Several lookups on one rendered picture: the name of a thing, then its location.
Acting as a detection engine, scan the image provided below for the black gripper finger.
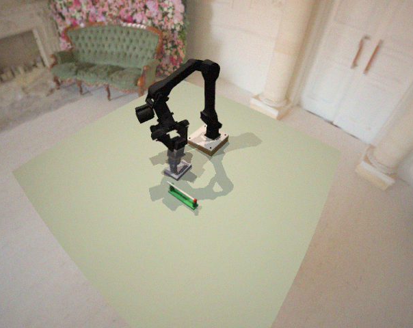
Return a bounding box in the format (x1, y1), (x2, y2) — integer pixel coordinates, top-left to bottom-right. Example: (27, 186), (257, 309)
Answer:
(156, 134), (174, 152)
(176, 126), (188, 145)

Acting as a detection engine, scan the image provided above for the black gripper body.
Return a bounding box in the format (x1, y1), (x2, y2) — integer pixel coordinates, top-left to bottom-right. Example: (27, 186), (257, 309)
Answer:
(151, 111), (189, 141)

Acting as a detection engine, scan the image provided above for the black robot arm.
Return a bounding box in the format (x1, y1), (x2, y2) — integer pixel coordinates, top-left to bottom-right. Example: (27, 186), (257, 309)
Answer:
(135, 59), (222, 140)

